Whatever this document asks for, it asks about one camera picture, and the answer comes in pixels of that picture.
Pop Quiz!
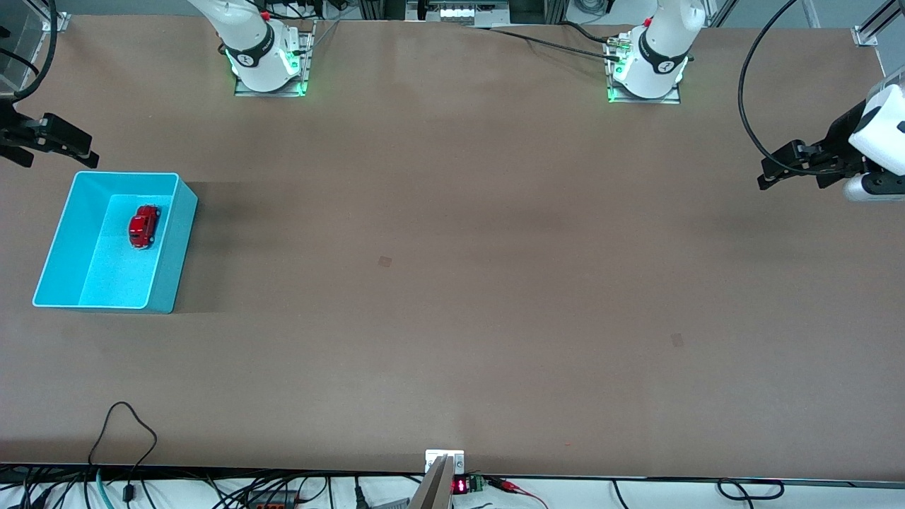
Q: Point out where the red beetle toy car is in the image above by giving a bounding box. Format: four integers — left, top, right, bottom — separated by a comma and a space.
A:
128, 204, 161, 250

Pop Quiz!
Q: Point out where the blue plastic box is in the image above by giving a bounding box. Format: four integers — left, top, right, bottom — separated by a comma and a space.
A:
32, 171, 199, 315

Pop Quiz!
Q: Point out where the illuminated control box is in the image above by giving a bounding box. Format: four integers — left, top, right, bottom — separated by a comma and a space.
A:
407, 0, 511, 23

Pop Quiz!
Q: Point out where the red clip lead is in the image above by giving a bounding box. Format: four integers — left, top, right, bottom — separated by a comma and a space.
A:
488, 477, 549, 509

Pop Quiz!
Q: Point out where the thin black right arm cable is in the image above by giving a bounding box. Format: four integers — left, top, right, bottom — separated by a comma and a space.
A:
0, 47, 40, 80

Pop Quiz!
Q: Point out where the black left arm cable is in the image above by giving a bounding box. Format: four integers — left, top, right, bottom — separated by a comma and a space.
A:
738, 0, 849, 175

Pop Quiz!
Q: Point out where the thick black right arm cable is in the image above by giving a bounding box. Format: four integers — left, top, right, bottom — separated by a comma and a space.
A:
13, 0, 58, 100

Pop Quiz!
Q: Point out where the aluminium frame profile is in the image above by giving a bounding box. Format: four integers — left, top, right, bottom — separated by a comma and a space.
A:
28, 0, 71, 33
852, 0, 905, 48

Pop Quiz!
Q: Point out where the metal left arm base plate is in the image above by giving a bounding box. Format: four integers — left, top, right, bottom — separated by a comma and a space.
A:
606, 32, 682, 105

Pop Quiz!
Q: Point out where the short thick black cable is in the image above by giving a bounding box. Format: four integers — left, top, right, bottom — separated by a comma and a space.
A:
561, 21, 617, 45

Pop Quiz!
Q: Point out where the thin black looped cable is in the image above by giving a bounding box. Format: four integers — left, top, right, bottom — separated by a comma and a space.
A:
88, 402, 158, 503

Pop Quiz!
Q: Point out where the long black cable on table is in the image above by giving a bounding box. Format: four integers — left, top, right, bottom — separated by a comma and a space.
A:
468, 25, 623, 63

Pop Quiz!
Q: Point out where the black coiled cable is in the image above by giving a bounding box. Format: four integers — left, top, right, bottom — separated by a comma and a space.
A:
717, 479, 786, 501

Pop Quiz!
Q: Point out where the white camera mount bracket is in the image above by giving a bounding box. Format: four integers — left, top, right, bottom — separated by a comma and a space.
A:
425, 450, 465, 475

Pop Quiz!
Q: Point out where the grey aluminium camera bar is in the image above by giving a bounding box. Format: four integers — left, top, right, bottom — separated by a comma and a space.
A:
408, 456, 454, 509

